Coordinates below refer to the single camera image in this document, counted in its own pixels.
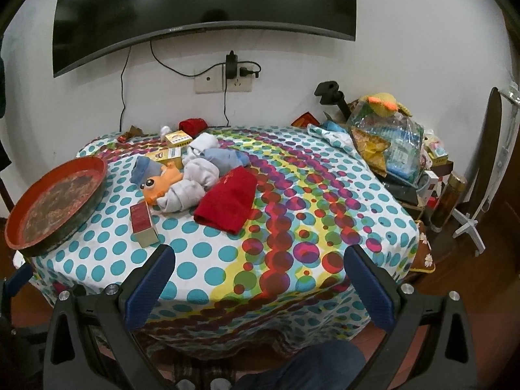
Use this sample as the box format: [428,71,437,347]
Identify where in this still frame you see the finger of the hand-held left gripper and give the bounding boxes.
[4,263,31,293]

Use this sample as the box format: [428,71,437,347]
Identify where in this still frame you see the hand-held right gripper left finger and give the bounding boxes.
[43,244,176,390]

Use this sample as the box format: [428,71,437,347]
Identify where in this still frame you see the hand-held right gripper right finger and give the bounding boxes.
[343,244,482,390]

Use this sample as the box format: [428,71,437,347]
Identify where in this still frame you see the small red box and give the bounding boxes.
[130,202,160,248]

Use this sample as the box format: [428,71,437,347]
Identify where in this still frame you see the round red tray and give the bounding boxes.
[5,155,110,257]

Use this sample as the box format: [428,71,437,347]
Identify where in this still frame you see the white sock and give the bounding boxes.
[156,179,208,214]
[183,158,222,189]
[185,133,220,161]

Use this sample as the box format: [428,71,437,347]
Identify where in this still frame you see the orange rubber toy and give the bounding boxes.
[140,162,184,206]

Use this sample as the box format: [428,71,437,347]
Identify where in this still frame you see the light blue sock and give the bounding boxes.
[202,147,249,170]

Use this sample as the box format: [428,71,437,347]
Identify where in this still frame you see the floral cushion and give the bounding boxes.
[410,219,437,273]

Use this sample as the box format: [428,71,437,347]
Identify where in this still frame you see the brown thermos bottle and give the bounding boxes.
[431,173,468,232]

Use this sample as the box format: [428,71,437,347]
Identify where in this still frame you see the white floor stand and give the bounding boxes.
[453,207,486,253]

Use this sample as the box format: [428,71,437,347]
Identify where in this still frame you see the grey-blue sock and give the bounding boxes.
[131,156,163,187]

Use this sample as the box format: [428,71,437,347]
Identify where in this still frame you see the colourful dotted tablecloth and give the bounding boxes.
[16,125,421,358]

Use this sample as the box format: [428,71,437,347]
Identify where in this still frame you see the yellow carton box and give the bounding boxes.
[144,147,183,167]
[164,130,193,147]

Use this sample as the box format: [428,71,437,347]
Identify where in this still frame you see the clear plastic snack bag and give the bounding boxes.
[345,99,425,179]

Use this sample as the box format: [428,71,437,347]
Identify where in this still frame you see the white and blue cloth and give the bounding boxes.
[307,124,366,155]

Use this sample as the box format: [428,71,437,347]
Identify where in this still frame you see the folded dark red cloth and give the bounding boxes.
[179,118,208,134]

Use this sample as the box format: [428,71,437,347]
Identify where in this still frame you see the brown wooden board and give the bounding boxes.
[467,86,504,228]

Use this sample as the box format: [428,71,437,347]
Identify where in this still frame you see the dark hanging clothes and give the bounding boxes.
[0,32,9,120]

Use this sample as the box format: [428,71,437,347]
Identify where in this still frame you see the yellow knitted toy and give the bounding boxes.
[359,91,413,116]

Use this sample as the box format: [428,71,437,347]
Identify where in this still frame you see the black television cable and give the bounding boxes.
[119,43,133,130]

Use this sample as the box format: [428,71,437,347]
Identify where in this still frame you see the black camera stand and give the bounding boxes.
[315,81,350,116]

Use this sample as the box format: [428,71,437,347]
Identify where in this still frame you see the white wall socket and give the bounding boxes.
[194,64,261,94]

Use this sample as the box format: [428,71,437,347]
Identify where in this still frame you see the black looped cable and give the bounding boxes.
[149,37,228,79]

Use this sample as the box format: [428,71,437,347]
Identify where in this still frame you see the black wall television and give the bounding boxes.
[52,0,358,78]

